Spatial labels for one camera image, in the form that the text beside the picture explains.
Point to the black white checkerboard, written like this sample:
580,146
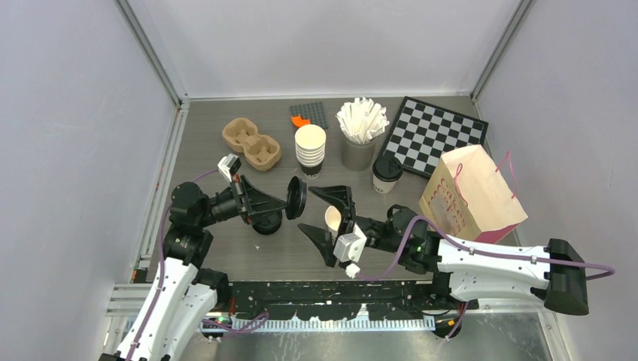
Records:
421,132

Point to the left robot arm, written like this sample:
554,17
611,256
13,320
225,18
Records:
183,292

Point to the stack of black cup lids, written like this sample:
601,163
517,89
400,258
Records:
267,226

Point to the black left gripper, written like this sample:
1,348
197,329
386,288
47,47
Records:
256,201

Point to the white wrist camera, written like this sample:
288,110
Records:
228,167
348,250

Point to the yellow pink paper bag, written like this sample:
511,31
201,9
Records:
471,197

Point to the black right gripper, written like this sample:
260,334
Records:
342,195

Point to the white paper coffee cup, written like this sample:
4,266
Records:
381,186

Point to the small dark mat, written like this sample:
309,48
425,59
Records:
312,111

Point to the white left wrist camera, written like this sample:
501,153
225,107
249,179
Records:
228,167

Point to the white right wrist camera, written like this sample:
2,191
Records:
348,250

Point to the orange curved toy piece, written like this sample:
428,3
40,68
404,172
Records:
299,121

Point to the brown pulp cup carrier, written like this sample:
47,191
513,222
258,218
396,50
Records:
261,151

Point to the white paper-wrapped straws bundle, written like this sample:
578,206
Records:
362,120

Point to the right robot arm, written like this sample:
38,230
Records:
462,270

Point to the stack of paper cups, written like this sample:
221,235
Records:
310,143

